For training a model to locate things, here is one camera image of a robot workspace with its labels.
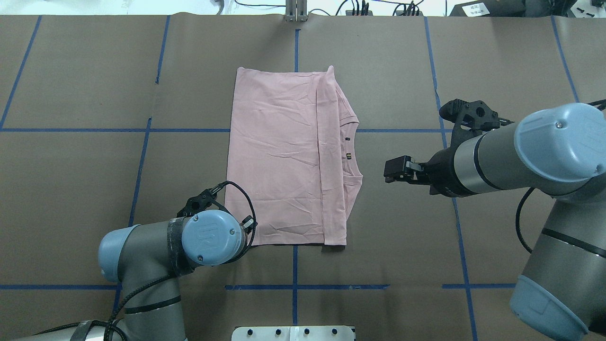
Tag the pink Snoopy t-shirt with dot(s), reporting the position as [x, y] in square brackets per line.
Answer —
[292, 149]

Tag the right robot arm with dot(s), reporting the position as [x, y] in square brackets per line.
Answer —
[556, 158]

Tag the black power supply box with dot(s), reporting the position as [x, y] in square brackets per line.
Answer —
[489, 8]

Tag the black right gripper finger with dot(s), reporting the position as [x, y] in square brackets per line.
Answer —
[403, 166]
[424, 181]

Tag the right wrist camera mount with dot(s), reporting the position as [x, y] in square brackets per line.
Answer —
[470, 119]

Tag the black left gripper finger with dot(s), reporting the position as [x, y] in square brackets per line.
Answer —
[248, 224]

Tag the aluminium frame post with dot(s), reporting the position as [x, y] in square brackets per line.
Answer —
[296, 11]

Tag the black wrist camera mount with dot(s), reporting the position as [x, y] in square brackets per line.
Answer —
[200, 203]

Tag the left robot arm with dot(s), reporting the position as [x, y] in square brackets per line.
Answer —
[147, 261]

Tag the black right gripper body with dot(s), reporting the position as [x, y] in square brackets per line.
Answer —
[441, 174]

